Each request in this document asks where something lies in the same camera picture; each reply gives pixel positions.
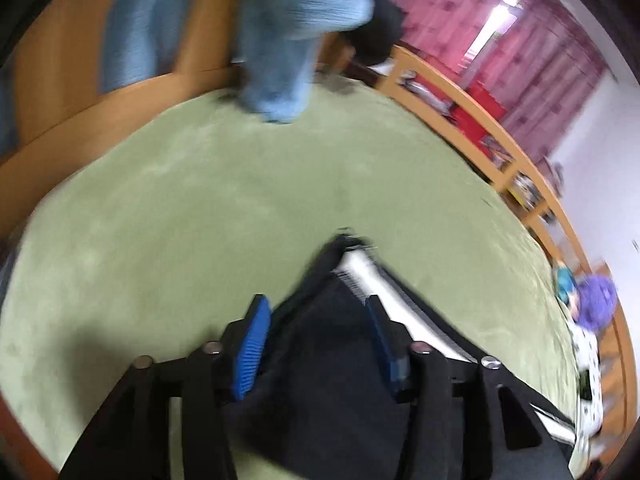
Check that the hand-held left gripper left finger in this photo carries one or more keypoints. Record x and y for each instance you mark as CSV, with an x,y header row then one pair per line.
x,y
250,350

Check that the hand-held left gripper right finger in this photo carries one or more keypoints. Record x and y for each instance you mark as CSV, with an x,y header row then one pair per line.
x,y
382,340

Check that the black pants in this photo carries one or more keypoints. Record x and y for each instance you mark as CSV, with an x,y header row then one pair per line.
x,y
325,385

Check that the green bed blanket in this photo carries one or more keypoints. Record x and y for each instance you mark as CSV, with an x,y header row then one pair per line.
x,y
225,200

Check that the geometric patterned pillow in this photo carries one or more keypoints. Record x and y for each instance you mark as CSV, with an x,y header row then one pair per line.
x,y
567,282

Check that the white floral pillow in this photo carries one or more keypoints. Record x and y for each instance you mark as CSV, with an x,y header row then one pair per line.
x,y
587,355

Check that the dark phone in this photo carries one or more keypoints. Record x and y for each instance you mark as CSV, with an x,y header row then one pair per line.
x,y
585,387

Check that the purple plush toy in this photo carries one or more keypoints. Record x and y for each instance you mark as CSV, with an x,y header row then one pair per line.
x,y
597,300

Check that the pink floral curtain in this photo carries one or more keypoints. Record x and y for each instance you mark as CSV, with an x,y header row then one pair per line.
x,y
440,5
550,70

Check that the black garment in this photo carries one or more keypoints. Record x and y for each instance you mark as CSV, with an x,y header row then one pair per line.
x,y
382,15

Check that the light blue fleece garment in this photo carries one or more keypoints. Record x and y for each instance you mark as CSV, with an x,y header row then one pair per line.
x,y
145,35
290,25

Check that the wooden bed frame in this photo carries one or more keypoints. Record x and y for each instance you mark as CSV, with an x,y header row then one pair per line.
x,y
60,110

